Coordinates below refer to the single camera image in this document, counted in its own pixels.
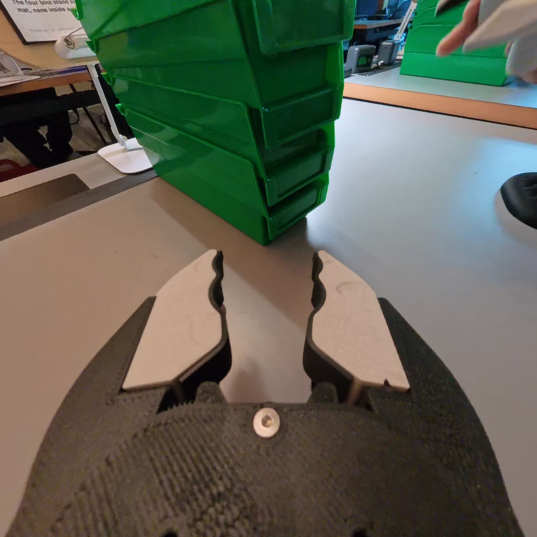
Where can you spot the wood-edged grey table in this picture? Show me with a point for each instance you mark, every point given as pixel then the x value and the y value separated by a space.
pixel 440 104

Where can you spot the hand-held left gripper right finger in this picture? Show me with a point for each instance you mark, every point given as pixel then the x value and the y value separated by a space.
pixel 356 335

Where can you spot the person's right hand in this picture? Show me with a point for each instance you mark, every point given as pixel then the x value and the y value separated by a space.
pixel 457 31

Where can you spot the wooden table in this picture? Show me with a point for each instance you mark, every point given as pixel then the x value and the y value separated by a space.
pixel 50 84

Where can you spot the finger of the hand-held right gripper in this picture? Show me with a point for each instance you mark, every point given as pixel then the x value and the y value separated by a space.
pixel 524 58
pixel 503 23

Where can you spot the instruction sheet on clipboard stand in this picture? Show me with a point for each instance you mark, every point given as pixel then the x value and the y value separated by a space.
pixel 37 56

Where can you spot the stack of green bins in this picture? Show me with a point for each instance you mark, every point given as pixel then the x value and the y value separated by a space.
pixel 440 63

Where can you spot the dark desk divider strip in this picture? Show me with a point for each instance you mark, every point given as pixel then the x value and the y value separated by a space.
pixel 63 214

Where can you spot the black chair armrest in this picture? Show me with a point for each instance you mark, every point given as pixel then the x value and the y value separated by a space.
pixel 522 197

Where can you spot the red bag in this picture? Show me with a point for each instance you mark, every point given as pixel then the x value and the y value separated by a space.
pixel 16 172

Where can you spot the grey battery charger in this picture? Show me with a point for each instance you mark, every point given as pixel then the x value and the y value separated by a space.
pixel 360 58
pixel 390 53

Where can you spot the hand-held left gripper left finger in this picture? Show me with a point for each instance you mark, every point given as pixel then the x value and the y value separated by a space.
pixel 176 335

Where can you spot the instruction poster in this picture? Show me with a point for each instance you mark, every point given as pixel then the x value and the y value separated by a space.
pixel 37 21

